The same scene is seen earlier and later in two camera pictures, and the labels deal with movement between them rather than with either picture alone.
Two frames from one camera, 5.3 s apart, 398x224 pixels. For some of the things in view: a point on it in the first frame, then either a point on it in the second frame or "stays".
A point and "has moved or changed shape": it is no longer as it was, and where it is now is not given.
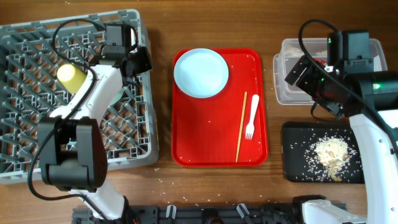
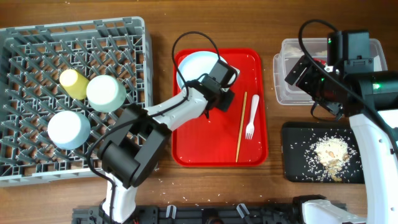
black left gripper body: (141, 59) → (227, 97)
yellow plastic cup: (70, 77) has moved or changed shape
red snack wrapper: (322, 61) stays
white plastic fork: (250, 128) stays
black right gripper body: (316, 84) stays
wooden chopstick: (241, 126) stays
